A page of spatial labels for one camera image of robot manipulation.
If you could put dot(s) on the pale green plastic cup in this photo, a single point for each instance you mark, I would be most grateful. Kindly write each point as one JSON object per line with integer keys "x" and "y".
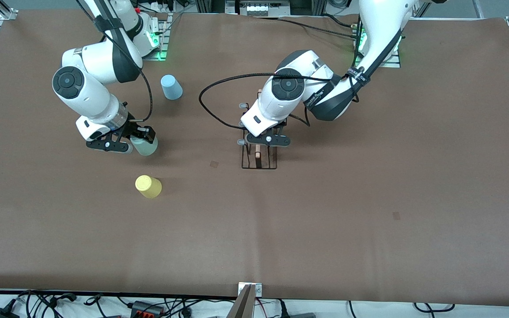
{"x": 146, "y": 149}

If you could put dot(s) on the light blue plastic cup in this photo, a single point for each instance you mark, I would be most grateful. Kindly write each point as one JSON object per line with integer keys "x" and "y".
{"x": 172, "y": 87}

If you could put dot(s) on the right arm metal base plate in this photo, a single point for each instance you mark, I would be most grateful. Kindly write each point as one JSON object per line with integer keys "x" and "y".
{"x": 162, "y": 44}

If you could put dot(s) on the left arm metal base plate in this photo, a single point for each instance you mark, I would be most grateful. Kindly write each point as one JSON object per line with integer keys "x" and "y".
{"x": 393, "y": 62}

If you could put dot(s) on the silver metal bracket plate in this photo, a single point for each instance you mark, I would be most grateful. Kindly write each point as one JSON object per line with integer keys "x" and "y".
{"x": 259, "y": 289}

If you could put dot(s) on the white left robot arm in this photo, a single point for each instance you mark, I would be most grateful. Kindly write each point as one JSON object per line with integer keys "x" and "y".
{"x": 378, "y": 26}

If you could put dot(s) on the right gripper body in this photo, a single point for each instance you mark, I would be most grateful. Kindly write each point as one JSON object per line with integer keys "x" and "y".
{"x": 133, "y": 130}

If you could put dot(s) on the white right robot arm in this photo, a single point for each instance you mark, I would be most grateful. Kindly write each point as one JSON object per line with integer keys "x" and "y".
{"x": 86, "y": 84}

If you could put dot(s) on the brown table cover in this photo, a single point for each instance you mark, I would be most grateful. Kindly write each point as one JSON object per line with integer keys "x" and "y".
{"x": 281, "y": 229}

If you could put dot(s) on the grey aluminium beam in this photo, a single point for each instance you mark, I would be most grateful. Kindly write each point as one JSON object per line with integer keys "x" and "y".
{"x": 243, "y": 307}

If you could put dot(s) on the black power adapter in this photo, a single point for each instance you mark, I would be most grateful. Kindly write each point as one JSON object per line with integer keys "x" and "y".
{"x": 0, "y": 313}

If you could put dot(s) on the yellow plastic cup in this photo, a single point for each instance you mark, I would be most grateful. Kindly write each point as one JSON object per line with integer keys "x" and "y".
{"x": 148, "y": 187}

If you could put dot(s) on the black orange connector box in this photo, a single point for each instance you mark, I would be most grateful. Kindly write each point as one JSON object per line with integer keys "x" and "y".
{"x": 146, "y": 308}

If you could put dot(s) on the black plug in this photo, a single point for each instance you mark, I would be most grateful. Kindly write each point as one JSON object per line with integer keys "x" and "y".
{"x": 283, "y": 309}

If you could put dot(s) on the grey power strip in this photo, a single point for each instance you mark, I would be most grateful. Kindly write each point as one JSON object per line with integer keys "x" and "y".
{"x": 259, "y": 9}

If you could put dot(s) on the white power strip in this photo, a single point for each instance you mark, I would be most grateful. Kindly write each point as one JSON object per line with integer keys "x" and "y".
{"x": 161, "y": 6}

